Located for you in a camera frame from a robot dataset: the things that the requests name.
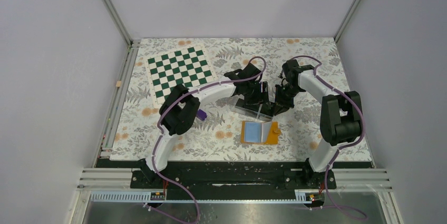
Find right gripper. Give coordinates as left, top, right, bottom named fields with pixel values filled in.
left=271, top=83, right=302, bottom=116

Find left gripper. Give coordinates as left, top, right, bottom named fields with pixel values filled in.
left=243, top=81, right=270, bottom=111

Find clear plastic card box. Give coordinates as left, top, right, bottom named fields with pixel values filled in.
left=230, top=97, right=276, bottom=122

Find orange leather card holder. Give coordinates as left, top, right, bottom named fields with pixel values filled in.
left=240, top=121, right=281, bottom=145

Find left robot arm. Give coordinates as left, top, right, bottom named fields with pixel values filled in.
left=143, top=63, right=266, bottom=188

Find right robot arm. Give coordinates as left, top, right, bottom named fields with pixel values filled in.
left=273, top=57, right=365, bottom=188

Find green white purple toy blocks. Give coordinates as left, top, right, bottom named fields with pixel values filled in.
left=196, top=109, right=207, bottom=121

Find green white chessboard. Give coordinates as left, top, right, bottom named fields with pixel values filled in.
left=144, top=44, right=218, bottom=108

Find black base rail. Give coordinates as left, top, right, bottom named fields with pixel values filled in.
left=130, top=160, right=337, bottom=200

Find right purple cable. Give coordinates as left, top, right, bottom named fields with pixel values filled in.
left=289, top=54, right=370, bottom=223

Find purple cable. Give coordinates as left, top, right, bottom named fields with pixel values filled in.
left=289, top=54, right=370, bottom=223
left=143, top=56, right=267, bottom=224

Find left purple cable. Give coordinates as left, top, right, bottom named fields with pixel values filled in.
left=143, top=56, right=267, bottom=224

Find left aluminium frame post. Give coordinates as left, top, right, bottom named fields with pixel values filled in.
left=101, top=0, right=133, bottom=46

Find aluminium frame post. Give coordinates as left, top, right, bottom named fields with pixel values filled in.
left=334, top=0, right=362, bottom=44
left=101, top=0, right=133, bottom=46

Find right aluminium frame post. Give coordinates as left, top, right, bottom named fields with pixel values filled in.
left=334, top=0, right=362, bottom=44

